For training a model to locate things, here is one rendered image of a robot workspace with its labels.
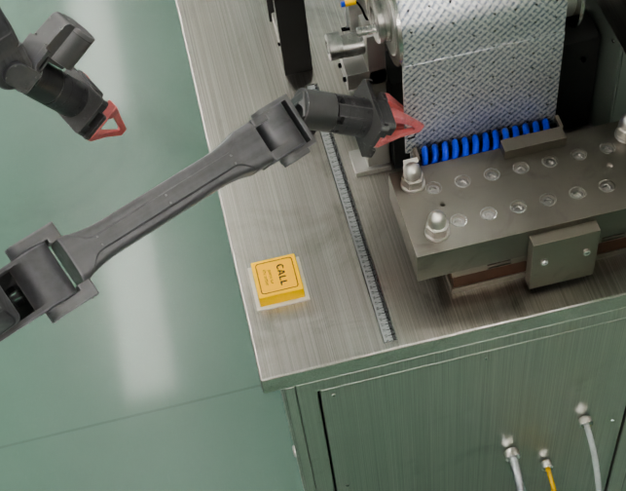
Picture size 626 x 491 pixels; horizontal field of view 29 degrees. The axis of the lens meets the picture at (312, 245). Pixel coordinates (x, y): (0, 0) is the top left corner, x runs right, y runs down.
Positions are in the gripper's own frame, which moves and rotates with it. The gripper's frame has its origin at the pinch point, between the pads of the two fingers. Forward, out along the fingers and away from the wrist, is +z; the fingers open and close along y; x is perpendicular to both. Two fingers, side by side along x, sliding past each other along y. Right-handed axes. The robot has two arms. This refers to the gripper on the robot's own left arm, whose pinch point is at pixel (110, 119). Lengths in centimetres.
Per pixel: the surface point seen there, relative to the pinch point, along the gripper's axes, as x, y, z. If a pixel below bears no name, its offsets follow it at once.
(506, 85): -43, -41, 16
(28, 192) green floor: 50, 90, 92
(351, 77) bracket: -29.4, -25.3, 6.9
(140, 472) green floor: 68, 2, 82
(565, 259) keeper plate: -29, -62, 26
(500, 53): -46, -41, 9
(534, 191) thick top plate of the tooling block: -34, -53, 21
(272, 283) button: 1.9, -34.1, 13.0
